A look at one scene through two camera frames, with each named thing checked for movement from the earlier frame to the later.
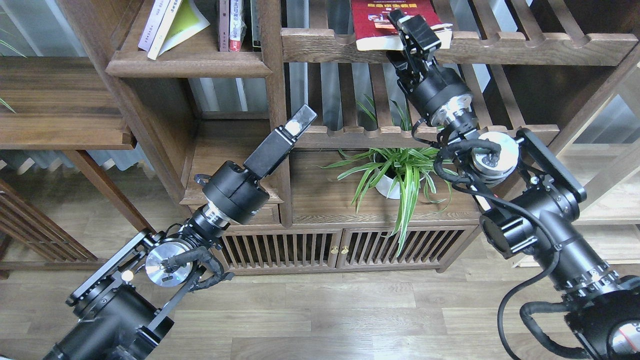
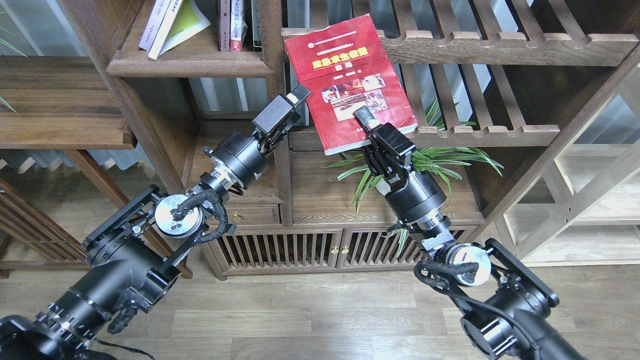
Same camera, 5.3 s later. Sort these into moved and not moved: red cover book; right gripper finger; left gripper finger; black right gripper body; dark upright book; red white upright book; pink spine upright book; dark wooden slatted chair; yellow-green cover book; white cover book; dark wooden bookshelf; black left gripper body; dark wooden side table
Moved: black right gripper body; right gripper finger; black left gripper body; left gripper finger; red cover book
Not moved: dark upright book; yellow-green cover book; dark wooden side table; pink spine upright book; red white upright book; white cover book; dark wooden bookshelf; dark wooden slatted chair
